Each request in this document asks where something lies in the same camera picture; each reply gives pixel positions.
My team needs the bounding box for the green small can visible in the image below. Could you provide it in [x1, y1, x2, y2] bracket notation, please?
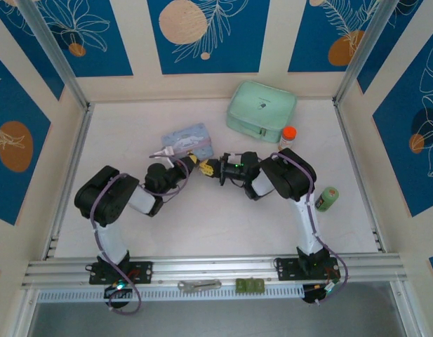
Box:
[314, 187, 340, 213]

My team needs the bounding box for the aluminium frame post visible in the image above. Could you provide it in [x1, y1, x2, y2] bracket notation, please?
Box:
[333, 0, 403, 105]
[18, 0, 91, 110]

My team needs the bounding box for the aluminium table side rail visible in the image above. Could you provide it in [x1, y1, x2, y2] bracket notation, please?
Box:
[44, 103, 95, 260]
[333, 100, 388, 254]

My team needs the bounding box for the aluminium mounting rail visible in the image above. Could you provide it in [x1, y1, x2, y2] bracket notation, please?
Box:
[21, 254, 405, 289]

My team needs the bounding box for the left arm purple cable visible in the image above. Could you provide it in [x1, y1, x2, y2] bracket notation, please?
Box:
[89, 149, 191, 315]

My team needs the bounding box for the blue cartoon tin box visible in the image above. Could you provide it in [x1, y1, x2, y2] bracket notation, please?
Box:
[161, 122, 214, 159]

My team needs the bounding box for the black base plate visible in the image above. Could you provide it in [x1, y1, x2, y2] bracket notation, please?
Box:
[88, 259, 154, 285]
[274, 258, 342, 282]

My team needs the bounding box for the mint green zipper pouch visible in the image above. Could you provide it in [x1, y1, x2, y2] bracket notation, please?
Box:
[225, 81, 297, 144]

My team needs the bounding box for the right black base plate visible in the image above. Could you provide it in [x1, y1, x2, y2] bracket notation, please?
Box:
[274, 258, 342, 282]

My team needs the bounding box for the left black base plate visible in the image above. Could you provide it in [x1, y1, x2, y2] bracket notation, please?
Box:
[88, 259, 154, 285]

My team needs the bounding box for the white slotted cable duct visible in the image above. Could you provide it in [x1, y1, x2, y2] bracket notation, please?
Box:
[36, 284, 305, 303]

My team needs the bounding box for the silver wrench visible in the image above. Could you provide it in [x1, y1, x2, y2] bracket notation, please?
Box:
[177, 279, 222, 293]

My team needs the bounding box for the orange capped small bottle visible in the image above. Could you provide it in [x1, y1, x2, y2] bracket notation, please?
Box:
[279, 126, 298, 151]

